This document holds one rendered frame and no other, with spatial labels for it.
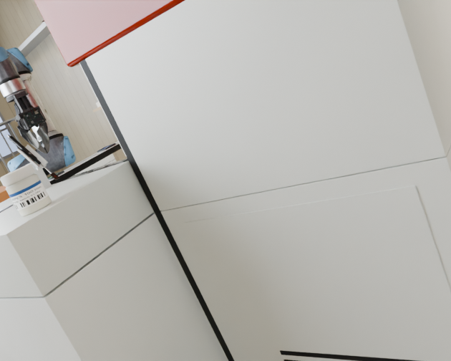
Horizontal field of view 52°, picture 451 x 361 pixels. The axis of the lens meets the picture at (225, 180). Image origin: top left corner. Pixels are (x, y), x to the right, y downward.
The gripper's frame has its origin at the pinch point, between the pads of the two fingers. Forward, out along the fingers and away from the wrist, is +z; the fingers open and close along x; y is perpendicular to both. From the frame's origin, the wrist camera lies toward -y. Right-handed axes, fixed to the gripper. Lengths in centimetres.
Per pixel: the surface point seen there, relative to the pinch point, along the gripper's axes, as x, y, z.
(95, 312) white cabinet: -21, 67, 34
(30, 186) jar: -20, 62, 4
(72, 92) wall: 190, -537, -47
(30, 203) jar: -21, 62, 7
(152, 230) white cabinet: 1, 59, 28
